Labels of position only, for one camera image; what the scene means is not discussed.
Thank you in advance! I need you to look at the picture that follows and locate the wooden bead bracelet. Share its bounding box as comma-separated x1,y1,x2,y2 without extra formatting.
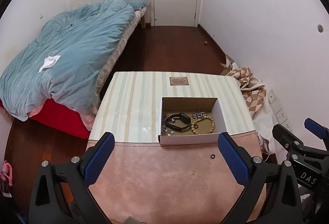
190,115,216,135

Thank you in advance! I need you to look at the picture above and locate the black smart band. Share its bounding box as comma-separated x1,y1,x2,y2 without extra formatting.
164,112,191,131

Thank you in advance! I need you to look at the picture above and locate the silver pendant necklace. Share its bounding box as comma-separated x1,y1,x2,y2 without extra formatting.
161,124,176,137

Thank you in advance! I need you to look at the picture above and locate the brown checkered cloth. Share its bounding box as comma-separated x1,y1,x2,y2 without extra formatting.
221,55,275,155

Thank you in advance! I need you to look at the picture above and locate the white cardboard box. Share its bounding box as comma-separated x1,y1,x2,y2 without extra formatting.
158,97,227,146

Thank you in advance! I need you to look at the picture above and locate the bed with patterned mattress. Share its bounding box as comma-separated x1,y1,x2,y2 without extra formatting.
1,0,149,139

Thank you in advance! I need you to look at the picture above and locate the teal duvet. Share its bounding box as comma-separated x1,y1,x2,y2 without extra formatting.
1,0,147,121

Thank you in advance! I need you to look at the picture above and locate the white crumpled tissue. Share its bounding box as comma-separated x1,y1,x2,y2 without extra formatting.
38,55,61,73

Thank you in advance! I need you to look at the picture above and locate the white wall socket strip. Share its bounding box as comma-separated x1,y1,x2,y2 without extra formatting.
268,89,293,131

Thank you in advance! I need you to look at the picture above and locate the round wall hole cover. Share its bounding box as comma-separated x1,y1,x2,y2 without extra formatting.
317,24,323,33

